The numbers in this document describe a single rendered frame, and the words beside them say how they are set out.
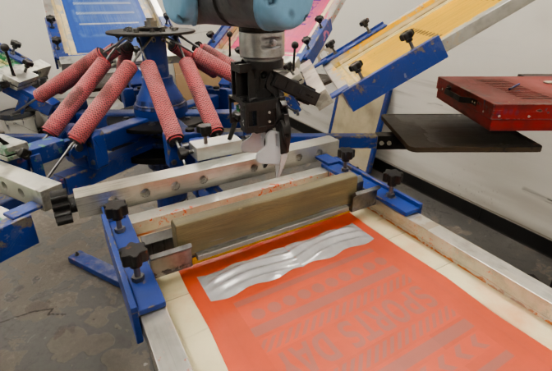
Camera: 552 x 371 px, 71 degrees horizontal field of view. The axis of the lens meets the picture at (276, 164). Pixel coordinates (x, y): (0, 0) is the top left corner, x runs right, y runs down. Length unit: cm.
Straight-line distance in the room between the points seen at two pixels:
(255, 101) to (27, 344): 176
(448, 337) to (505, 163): 218
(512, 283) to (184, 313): 54
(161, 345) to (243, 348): 12
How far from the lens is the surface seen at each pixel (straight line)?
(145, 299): 64
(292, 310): 66
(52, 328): 220
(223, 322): 65
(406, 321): 68
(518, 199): 280
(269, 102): 65
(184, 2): 55
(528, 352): 71
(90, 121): 123
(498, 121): 143
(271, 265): 73
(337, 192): 84
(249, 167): 97
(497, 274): 78
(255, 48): 63
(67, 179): 129
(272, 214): 76
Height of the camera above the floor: 142
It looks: 24 degrees down
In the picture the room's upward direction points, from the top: straight up
